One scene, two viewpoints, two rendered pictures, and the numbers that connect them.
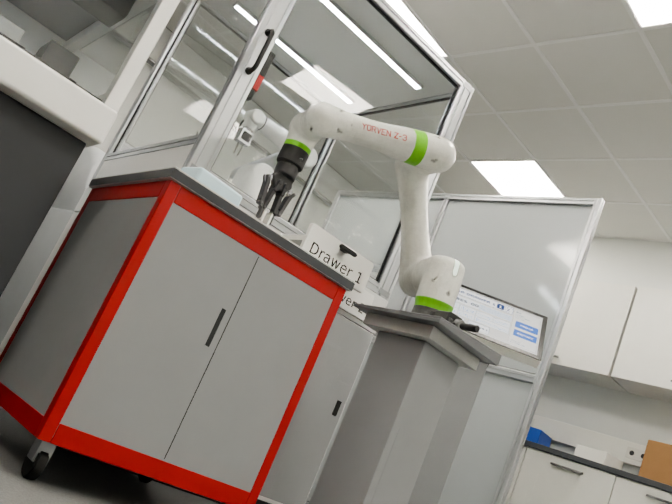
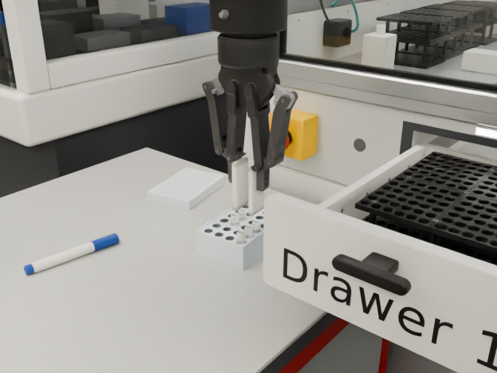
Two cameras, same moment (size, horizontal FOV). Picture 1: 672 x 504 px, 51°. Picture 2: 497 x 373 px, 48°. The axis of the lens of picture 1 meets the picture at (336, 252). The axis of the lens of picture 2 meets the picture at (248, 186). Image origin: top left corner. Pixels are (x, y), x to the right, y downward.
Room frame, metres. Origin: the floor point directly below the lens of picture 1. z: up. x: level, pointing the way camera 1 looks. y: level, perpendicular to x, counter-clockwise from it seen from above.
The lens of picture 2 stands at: (1.98, -0.41, 1.18)
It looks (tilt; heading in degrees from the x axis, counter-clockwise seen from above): 24 degrees down; 74
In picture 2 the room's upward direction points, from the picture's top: straight up
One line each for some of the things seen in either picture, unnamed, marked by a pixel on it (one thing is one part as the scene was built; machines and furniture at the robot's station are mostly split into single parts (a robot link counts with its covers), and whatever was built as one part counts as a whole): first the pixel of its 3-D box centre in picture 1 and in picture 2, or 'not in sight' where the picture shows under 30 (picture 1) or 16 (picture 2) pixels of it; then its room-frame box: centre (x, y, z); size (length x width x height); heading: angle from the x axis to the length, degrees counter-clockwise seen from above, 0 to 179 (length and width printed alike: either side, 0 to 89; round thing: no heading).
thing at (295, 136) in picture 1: (305, 132); not in sight; (2.16, 0.25, 1.20); 0.13 x 0.11 x 0.14; 21
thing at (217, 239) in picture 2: not in sight; (243, 232); (2.17, 0.29, 0.78); 0.12 x 0.08 x 0.04; 40
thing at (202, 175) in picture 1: (209, 188); not in sight; (1.74, 0.36, 0.78); 0.15 x 0.10 x 0.04; 132
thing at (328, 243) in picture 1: (337, 258); (386, 285); (2.23, -0.01, 0.87); 0.29 x 0.02 x 0.11; 125
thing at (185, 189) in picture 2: not in sight; (187, 187); (2.12, 0.50, 0.77); 0.13 x 0.09 x 0.02; 48
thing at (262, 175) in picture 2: not in sight; (268, 172); (2.18, 0.23, 0.90); 0.03 x 0.01 x 0.05; 130
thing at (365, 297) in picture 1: (343, 292); not in sight; (2.67, -0.09, 0.87); 0.29 x 0.02 x 0.11; 125
